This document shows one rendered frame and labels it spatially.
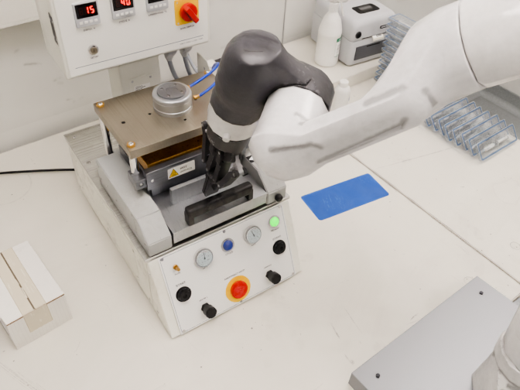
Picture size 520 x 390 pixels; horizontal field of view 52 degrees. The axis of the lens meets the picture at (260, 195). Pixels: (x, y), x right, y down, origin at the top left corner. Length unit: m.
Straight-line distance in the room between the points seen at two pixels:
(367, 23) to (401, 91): 1.24
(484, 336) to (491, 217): 0.43
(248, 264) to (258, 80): 0.53
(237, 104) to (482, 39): 0.34
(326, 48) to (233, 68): 1.14
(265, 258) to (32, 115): 0.83
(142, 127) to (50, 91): 0.62
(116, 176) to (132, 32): 0.29
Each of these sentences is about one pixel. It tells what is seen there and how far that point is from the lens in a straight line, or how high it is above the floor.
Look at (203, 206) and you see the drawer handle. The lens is 1.03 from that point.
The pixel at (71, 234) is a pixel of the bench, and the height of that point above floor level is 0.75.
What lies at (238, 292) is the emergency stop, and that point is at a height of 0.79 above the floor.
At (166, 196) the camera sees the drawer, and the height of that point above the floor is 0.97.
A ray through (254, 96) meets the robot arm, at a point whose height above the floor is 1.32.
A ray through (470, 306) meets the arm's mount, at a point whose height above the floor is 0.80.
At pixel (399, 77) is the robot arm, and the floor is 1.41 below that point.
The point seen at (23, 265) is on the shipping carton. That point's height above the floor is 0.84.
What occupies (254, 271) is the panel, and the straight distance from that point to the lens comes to 1.18.
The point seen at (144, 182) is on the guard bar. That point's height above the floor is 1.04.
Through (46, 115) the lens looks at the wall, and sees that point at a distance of 1.68.
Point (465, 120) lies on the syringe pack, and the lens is 1.79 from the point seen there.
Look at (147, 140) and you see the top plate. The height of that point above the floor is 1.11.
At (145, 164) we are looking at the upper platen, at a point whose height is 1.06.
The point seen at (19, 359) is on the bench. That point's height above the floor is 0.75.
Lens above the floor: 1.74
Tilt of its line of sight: 44 degrees down
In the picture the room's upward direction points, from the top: 4 degrees clockwise
